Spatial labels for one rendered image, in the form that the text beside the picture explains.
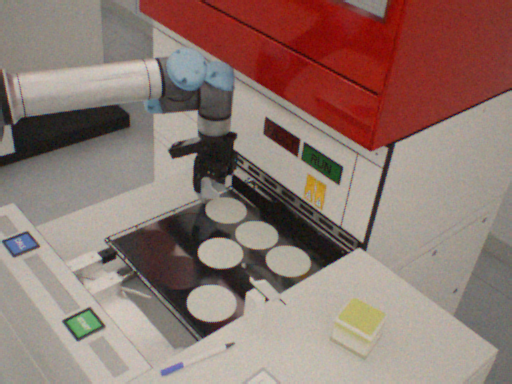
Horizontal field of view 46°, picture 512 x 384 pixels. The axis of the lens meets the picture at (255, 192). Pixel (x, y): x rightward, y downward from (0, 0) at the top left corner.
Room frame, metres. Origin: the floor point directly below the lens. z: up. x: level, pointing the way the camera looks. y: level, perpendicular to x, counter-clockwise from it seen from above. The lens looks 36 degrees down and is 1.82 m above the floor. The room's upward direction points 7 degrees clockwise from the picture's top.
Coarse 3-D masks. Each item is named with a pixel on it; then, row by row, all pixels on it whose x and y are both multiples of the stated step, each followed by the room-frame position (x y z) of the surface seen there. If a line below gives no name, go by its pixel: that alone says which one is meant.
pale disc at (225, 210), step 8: (216, 200) 1.20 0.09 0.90; (224, 200) 1.21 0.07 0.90; (232, 200) 1.21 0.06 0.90; (208, 208) 1.17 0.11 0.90; (216, 208) 1.17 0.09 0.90; (224, 208) 1.17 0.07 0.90; (232, 208) 1.18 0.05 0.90; (240, 208) 1.18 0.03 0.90; (216, 216) 1.14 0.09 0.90; (224, 216) 1.14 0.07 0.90; (232, 216) 1.15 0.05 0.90; (240, 216) 1.15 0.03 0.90
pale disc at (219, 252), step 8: (208, 240) 1.05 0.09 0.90; (216, 240) 1.05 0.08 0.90; (224, 240) 1.06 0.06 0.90; (200, 248) 1.02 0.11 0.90; (208, 248) 1.02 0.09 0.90; (216, 248) 1.03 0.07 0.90; (224, 248) 1.03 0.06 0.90; (232, 248) 1.03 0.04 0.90; (240, 248) 1.04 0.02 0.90; (200, 256) 0.99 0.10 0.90; (208, 256) 1.00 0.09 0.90; (216, 256) 1.00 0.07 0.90; (224, 256) 1.00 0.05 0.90; (232, 256) 1.01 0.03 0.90; (240, 256) 1.01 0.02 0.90; (208, 264) 0.97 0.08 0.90; (216, 264) 0.98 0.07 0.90; (224, 264) 0.98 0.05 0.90; (232, 264) 0.98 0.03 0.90
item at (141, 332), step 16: (96, 272) 0.93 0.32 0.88; (112, 304) 0.84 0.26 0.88; (128, 304) 0.85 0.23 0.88; (128, 320) 0.81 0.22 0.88; (144, 320) 0.81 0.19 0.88; (128, 336) 0.77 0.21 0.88; (144, 336) 0.77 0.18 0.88; (160, 336) 0.78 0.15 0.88; (144, 352) 0.74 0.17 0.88; (160, 352) 0.74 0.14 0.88
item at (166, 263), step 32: (224, 192) 1.24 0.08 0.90; (160, 224) 1.09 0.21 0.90; (192, 224) 1.10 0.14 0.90; (224, 224) 1.12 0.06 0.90; (128, 256) 0.97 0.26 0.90; (160, 256) 0.98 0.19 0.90; (192, 256) 0.99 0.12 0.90; (256, 256) 1.02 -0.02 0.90; (160, 288) 0.88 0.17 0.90; (192, 288) 0.90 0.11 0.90; (256, 288) 0.92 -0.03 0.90; (288, 288) 0.93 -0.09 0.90; (192, 320) 0.81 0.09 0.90; (224, 320) 0.82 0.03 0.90
